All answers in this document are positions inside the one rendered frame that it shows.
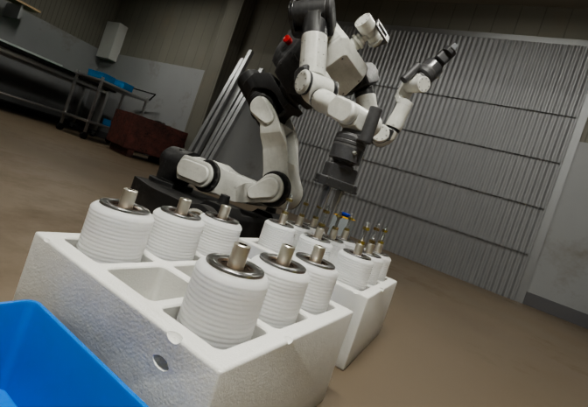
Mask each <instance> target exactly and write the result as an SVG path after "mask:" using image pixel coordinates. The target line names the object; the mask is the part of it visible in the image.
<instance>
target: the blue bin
mask: <svg viewBox="0 0 588 407"><path fill-rule="evenodd" d="M0 407H149V406H148V405H147V404H146V403H145V402H144V401H143V400H142V399H141V398H140V397H139V396H137V395H136V394H135V393H134V392H133V391H132V390H131V389H130V388H129V387H128V386H127V385H126V384H125V383H124V382H123V381H122V380H121V379H120V378H119V377H118V376H117V375H115V374H114V373H113V372H112V371H111V370H110V369H109V368H108V367H107V366H106V365H105V364H104V363H103V362H102V361H101V360H100V359H99V358H98V357H97V356H96V355H95V354H93V353H92V352H91V351H90V350H89V349H88V348H87V347H86V346H85V345H84V344H83V343H82V342H81V341H80V340H79V339H78V338H77V337H76V336H75V335H74V334H73V333H71V332H70V331H69V330H68V329H67V328H66V327H65V326H64V325H63V324H62V323H61V322H60V321H59V320H58V319H57V318H56V317H55V316H54V315H53V314H52V313H51V312H49V311H48V310H47V309H46V308H45V307H44V306H43V305H42V304H41V303H39V302H38V301H35V300H29V299H23V300H15V301H7V302H0Z"/></svg>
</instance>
